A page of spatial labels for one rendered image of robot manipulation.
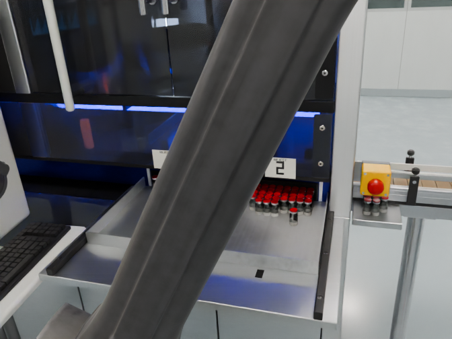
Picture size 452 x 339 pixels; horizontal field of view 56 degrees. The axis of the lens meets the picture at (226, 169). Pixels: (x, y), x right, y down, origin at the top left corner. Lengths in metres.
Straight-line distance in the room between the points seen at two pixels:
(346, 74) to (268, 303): 0.56
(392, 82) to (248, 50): 5.65
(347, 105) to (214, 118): 0.92
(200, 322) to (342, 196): 0.72
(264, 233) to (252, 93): 0.97
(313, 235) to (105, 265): 0.53
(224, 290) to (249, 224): 0.27
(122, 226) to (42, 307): 0.81
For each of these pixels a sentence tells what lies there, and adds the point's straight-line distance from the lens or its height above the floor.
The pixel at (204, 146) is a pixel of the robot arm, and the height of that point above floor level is 1.44.
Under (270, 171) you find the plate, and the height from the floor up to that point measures 1.01.
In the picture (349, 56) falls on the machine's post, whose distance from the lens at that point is 1.07.
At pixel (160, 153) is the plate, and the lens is 1.27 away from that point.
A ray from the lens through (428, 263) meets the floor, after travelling 2.66.
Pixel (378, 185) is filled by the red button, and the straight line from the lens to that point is 1.14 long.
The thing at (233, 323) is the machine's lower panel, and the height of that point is 0.42.
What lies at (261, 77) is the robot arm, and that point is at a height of 1.47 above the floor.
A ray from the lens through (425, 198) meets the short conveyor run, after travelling 1.33.
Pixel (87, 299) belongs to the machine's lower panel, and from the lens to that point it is 1.78.
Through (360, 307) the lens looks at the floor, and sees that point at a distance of 2.28.
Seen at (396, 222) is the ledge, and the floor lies 0.88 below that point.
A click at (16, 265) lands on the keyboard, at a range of 1.30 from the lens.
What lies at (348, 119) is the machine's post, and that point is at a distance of 1.11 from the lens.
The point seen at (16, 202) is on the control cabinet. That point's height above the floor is 0.88.
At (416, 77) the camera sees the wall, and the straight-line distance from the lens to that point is 5.84.
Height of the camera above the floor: 1.51
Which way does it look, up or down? 25 degrees down
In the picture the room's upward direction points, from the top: 3 degrees counter-clockwise
